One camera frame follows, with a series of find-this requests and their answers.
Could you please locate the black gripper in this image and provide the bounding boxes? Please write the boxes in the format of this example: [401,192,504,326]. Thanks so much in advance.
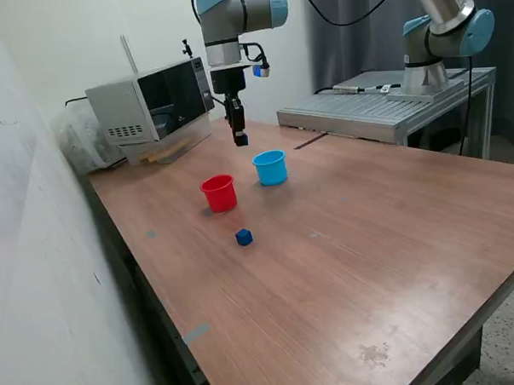
[210,66,251,149]

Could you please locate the blue plastic cup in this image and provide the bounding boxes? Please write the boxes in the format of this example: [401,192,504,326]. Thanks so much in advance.
[251,148,289,187]

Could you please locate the dark flat strip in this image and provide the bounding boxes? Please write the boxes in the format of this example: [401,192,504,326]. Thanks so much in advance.
[293,132,329,151]

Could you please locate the red plastic cup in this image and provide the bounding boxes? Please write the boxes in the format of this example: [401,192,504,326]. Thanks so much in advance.
[199,173,238,215]

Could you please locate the wooden sticks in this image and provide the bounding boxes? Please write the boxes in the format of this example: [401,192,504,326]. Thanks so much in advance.
[137,141,193,165]

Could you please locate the silver microwave oven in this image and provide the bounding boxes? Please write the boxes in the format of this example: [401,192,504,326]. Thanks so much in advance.
[84,55,218,147]

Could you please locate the thin white rod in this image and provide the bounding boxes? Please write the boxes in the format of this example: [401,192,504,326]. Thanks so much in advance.
[119,34,139,76]

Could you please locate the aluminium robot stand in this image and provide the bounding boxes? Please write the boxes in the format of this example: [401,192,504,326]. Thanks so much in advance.
[274,66,501,170]

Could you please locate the translucent plastic bag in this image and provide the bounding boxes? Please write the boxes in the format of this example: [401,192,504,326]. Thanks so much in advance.
[50,98,129,175]

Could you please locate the grey tape strip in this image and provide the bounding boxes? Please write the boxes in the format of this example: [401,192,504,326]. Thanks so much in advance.
[180,323,211,347]

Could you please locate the grey table leg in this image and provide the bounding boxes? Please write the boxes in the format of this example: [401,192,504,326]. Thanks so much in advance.
[433,325,488,385]

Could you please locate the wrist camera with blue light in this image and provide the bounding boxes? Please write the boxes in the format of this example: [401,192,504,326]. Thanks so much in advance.
[251,61,273,79]

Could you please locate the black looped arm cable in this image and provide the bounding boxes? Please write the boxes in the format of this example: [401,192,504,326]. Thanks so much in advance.
[298,0,411,29]

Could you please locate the black hanging robot cable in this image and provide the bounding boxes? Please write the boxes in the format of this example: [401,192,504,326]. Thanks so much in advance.
[454,55,481,156]

